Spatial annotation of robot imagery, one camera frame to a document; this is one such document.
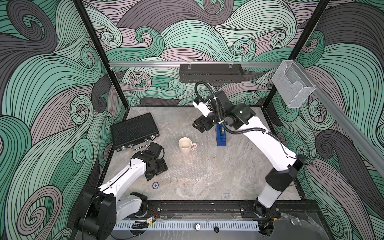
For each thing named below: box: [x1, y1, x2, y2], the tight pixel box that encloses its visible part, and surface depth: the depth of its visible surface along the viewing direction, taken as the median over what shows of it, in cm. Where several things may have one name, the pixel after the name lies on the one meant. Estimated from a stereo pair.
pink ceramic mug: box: [178, 137, 198, 154], surface depth 92 cm
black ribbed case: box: [110, 112, 160, 152], surface depth 100 cm
